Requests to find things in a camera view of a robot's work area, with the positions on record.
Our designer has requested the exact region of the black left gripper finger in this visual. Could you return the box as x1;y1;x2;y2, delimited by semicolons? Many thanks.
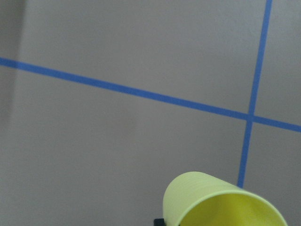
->
153;218;166;226

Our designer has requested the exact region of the yellow plastic cup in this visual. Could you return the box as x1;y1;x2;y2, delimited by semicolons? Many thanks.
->
163;171;287;226

